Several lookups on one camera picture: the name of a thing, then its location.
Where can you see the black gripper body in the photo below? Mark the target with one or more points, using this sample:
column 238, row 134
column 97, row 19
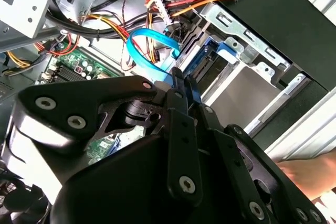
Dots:
column 118, row 187

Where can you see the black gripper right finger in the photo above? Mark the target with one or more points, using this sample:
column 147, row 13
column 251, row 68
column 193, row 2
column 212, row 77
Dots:
column 236, row 161

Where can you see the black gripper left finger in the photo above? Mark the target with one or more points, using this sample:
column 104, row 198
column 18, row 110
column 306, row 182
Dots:
column 78, row 95

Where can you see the hard disk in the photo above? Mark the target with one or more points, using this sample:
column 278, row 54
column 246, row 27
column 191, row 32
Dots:
column 241, row 95

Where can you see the person's hand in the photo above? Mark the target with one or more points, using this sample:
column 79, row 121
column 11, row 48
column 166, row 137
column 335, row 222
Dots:
column 315, row 171

